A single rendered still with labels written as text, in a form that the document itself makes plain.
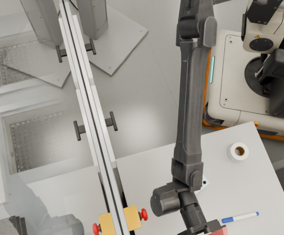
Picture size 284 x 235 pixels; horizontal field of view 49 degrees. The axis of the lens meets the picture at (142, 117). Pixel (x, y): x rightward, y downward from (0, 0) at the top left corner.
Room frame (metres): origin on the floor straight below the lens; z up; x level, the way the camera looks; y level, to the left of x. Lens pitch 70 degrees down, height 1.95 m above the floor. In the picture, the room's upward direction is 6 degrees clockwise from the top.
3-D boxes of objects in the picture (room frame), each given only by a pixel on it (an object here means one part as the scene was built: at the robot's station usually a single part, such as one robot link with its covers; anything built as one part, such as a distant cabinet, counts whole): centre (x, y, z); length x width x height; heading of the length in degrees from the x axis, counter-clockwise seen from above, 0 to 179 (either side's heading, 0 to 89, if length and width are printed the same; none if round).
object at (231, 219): (0.09, -0.39, 0.77); 0.14 x 0.02 x 0.02; 107
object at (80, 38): (0.64, 0.25, 0.87); 0.29 x 0.02 x 0.11; 22
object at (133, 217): (0.05, -0.01, 0.88); 0.07 x 0.05 x 0.07; 22
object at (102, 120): (0.35, 0.13, 0.87); 0.29 x 0.02 x 0.11; 22
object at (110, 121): (0.36, 0.11, 0.91); 0.07 x 0.04 x 0.01; 22
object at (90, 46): (0.65, 0.23, 0.91); 0.07 x 0.04 x 0.01; 22
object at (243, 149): (0.33, -0.38, 0.78); 0.07 x 0.07 x 0.04
